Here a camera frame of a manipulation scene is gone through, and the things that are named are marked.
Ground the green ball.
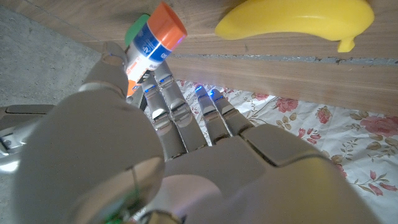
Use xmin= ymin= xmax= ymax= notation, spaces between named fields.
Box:
xmin=124 ymin=14 xmax=150 ymax=47

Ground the floral backdrop cloth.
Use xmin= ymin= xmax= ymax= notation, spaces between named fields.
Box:
xmin=146 ymin=79 xmax=398 ymax=224

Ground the yellow toy banana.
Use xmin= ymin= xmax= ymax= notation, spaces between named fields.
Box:
xmin=214 ymin=0 xmax=376 ymax=53

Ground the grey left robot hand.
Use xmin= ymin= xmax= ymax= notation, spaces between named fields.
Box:
xmin=12 ymin=41 xmax=383 ymax=224

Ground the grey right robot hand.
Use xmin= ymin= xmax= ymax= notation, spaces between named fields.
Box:
xmin=0 ymin=104 xmax=55 ymax=156

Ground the glue stick body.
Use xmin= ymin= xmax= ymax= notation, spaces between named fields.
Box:
xmin=126 ymin=1 xmax=188 ymax=98

